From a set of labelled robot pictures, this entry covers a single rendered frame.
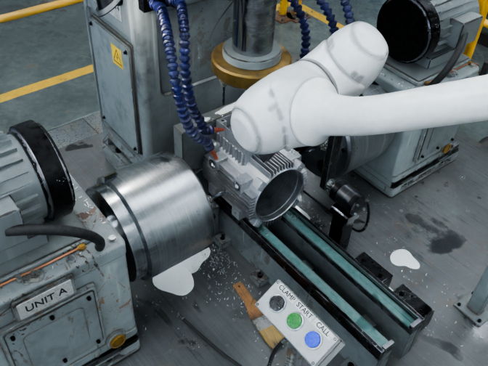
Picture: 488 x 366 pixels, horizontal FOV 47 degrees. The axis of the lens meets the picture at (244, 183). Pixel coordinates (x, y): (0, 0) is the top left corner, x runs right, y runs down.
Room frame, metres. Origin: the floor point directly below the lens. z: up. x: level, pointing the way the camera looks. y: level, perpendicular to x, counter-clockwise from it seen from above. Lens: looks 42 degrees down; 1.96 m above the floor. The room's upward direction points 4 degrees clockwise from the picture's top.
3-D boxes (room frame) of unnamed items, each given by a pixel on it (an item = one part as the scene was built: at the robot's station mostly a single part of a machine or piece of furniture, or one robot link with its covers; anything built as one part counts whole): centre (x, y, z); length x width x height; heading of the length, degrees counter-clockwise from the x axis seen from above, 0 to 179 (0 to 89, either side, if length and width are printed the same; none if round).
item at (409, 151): (1.48, -0.48, 0.99); 0.35 x 0.31 x 0.37; 131
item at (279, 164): (1.10, -0.02, 1.01); 0.20 x 0.19 x 0.19; 41
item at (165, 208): (0.87, 0.24, 1.04); 0.37 x 0.25 x 0.25; 131
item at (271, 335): (0.82, -0.05, 0.80); 0.21 x 0.05 x 0.01; 33
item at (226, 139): (1.13, 0.00, 1.11); 0.12 x 0.11 x 0.07; 41
